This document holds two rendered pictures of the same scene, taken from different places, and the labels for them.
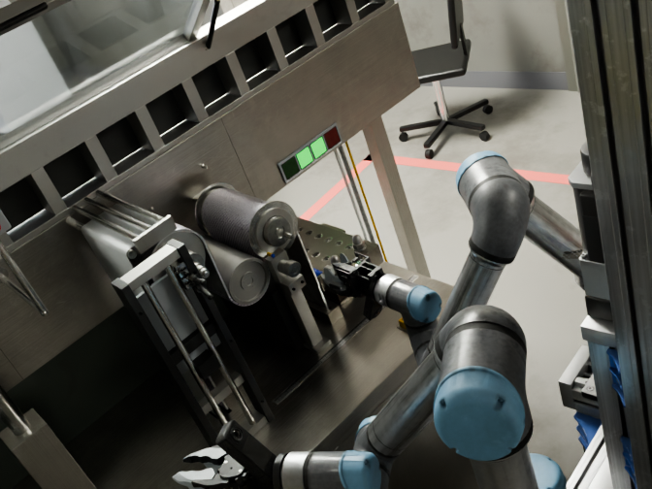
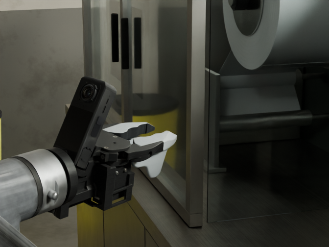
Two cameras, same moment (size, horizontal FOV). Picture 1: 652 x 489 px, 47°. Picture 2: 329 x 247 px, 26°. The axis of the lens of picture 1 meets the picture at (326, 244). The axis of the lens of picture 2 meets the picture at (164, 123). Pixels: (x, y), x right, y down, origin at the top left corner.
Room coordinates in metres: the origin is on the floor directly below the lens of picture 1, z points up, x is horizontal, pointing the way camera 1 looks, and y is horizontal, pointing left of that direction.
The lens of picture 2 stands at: (1.22, -0.57, 1.50)
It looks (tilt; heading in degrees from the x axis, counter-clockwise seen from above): 15 degrees down; 104
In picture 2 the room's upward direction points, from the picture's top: straight up
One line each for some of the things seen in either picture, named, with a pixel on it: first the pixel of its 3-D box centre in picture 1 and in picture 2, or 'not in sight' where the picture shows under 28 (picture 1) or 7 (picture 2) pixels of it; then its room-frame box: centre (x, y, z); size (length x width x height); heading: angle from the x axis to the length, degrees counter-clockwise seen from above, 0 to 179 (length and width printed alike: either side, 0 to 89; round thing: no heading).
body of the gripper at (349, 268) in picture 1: (365, 278); not in sight; (1.47, -0.06, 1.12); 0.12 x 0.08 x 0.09; 31
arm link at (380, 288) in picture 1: (388, 291); not in sight; (1.40, -0.10, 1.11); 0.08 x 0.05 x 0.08; 121
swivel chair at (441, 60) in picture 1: (432, 63); not in sight; (4.15, -0.97, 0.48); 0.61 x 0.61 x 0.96
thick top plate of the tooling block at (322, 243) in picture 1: (315, 251); not in sight; (1.86, 0.04, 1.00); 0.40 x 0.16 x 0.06; 31
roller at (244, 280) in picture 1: (221, 268); not in sight; (1.67, 0.27, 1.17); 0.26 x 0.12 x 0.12; 31
